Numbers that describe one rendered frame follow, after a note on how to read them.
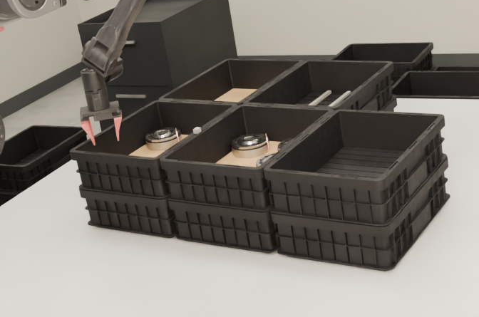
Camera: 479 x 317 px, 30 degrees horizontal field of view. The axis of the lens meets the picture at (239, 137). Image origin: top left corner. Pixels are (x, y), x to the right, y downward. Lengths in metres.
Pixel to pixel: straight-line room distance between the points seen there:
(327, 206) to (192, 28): 2.18
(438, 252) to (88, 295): 0.82
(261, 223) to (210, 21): 2.18
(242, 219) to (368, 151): 0.41
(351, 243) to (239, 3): 4.13
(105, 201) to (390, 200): 0.80
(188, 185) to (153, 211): 0.16
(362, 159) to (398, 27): 3.39
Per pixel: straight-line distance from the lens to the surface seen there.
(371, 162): 2.26
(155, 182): 2.26
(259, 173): 2.05
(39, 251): 2.43
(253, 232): 2.14
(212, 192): 2.16
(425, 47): 4.07
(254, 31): 6.04
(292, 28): 5.91
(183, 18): 4.00
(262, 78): 2.92
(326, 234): 2.05
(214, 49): 4.22
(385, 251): 2.00
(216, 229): 2.21
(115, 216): 2.41
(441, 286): 1.97
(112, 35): 2.27
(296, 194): 2.03
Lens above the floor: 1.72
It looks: 20 degrees down
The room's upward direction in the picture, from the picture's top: 10 degrees counter-clockwise
